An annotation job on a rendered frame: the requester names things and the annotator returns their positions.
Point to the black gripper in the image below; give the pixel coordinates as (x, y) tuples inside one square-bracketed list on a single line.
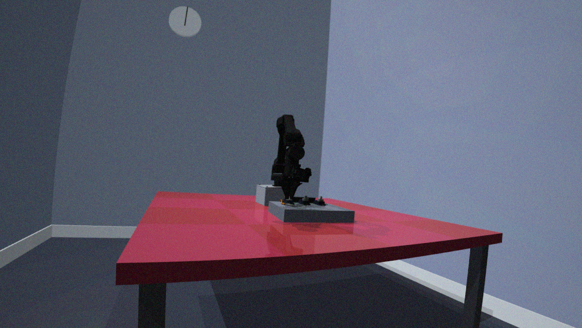
[(288, 184)]

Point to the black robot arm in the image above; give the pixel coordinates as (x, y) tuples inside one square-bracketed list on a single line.
[(292, 137)]

